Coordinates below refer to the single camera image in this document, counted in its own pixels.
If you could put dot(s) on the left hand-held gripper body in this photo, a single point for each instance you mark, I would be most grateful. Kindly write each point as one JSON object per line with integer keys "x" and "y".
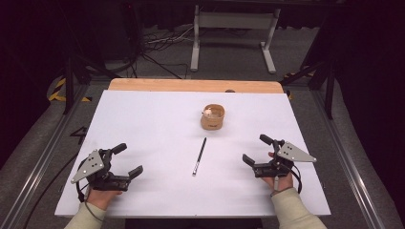
{"x": 95, "y": 165}

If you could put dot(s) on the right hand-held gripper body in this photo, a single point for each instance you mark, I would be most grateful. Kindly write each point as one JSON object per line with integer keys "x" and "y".
{"x": 296, "y": 154}

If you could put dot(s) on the black pencil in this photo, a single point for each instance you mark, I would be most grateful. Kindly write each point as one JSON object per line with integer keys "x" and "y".
{"x": 199, "y": 156}

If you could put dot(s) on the round tan pen holder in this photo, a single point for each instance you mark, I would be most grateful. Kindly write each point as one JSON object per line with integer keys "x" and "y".
{"x": 212, "y": 120}

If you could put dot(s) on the person's left hand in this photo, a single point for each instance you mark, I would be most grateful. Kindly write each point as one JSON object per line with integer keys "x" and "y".
{"x": 100, "y": 197}

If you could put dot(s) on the person's right hand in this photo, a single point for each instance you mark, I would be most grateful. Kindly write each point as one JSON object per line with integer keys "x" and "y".
{"x": 281, "y": 183}

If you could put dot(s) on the white table board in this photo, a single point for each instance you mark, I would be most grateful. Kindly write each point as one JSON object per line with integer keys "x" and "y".
{"x": 153, "y": 143}

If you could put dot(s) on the small white object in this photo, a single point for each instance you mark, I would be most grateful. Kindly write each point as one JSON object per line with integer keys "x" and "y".
{"x": 208, "y": 112}

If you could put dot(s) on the black tripod stand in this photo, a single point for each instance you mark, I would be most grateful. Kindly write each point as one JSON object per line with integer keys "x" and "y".
{"x": 329, "y": 92}
{"x": 68, "y": 82}

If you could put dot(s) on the yellow black hazard tape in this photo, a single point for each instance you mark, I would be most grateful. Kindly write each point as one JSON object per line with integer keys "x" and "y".
{"x": 57, "y": 93}

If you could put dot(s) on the wooden table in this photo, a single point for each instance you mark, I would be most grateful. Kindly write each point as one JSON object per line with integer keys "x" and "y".
{"x": 178, "y": 85}

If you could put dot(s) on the white metal stand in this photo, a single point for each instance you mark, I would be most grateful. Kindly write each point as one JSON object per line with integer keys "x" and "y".
{"x": 235, "y": 19}

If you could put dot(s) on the aluminium floor rail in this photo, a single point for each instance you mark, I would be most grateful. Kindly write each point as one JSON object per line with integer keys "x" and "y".
{"x": 347, "y": 165}
{"x": 38, "y": 165}

